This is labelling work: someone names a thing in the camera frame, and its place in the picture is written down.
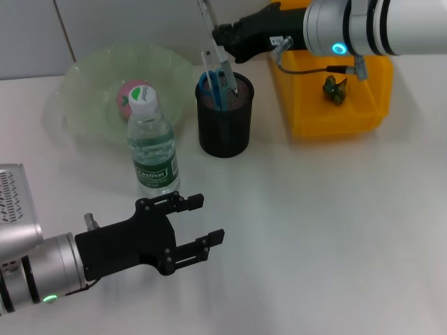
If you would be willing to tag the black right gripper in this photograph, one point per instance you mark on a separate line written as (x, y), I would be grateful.
(272, 28)

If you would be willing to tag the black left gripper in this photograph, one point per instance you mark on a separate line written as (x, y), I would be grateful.
(125, 240)

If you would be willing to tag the white grey ballpoint pen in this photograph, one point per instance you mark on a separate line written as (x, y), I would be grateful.
(227, 70)

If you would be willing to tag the transparent plastic ruler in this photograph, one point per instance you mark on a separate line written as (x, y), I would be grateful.
(207, 73)

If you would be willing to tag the blue teal scissors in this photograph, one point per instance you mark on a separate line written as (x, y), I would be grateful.
(218, 94)

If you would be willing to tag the clear green-label water bottle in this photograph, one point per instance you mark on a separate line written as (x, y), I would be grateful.
(153, 153)

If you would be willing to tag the green plastic wrapper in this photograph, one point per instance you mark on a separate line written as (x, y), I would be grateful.
(334, 90)

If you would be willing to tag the pink peach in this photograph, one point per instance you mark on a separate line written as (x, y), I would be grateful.
(123, 99)

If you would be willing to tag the black mesh pen holder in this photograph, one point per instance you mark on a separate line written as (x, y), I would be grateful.
(223, 139)

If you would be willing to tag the translucent green fruit plate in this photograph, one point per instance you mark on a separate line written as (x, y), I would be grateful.
(91, 76)

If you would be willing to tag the yellow plastic bin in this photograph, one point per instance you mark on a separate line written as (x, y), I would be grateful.
(331, 115)

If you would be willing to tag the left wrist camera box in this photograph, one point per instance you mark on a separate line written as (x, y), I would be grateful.
(15, 206)

